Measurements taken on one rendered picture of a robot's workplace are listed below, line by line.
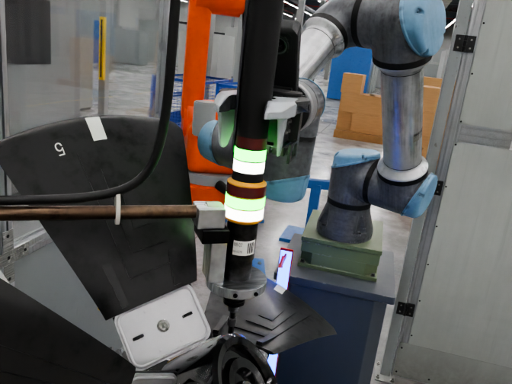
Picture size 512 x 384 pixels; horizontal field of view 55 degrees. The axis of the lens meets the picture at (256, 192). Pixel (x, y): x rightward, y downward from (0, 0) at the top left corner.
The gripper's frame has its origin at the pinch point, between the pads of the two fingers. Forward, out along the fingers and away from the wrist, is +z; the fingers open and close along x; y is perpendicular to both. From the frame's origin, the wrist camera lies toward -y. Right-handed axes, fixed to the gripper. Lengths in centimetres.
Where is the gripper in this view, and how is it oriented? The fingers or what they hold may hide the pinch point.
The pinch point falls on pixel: (246, 104)
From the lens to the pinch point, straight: 48.7
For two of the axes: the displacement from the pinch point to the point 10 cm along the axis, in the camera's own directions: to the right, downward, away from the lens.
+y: -1.1, 9.5, 2.8
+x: -9.6, -1.8, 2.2
